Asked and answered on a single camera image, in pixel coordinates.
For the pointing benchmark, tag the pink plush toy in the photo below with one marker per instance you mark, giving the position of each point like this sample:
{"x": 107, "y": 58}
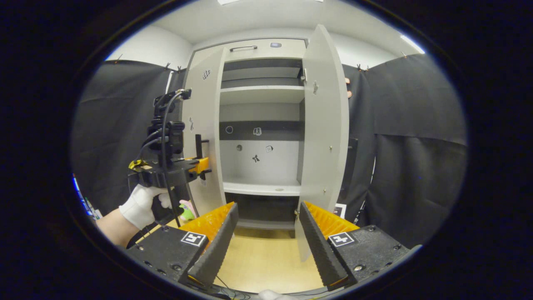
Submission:
{"x": 186, "y": 212}

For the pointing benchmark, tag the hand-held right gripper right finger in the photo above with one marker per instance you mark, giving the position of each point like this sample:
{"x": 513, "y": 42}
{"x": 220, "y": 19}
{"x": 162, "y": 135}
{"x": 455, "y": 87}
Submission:
{"x": 318, "y": 250}

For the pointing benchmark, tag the grey double-door shoe cabinet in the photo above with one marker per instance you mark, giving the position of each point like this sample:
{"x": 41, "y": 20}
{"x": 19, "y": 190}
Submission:
{"x": 262, "y": 93}

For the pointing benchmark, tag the grey cabinet drawer front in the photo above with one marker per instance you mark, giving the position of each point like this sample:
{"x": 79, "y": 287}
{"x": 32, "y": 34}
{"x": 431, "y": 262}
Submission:
{"x": 287, "y": 52}

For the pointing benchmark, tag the small ceiling light panel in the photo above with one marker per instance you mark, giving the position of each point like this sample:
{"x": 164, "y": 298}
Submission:
{"x": 413, "y": 44}

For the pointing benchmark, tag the grey cabinet door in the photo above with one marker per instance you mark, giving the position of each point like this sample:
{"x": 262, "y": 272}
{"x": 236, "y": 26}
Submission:
{"x": 325, "y": 125}
{"x": 208, "y": 108}

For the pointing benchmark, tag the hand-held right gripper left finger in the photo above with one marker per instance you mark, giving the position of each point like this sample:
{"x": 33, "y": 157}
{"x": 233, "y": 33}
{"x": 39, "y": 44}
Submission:
{"x": 216, "y": 250}

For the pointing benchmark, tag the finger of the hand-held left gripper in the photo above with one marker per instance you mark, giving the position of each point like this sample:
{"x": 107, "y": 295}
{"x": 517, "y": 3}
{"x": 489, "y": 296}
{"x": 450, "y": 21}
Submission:
{"x": 202, "y": 164}

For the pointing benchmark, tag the long ceiling light panel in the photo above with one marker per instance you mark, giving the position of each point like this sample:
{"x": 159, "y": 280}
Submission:
{"x": 227, "y": 1}

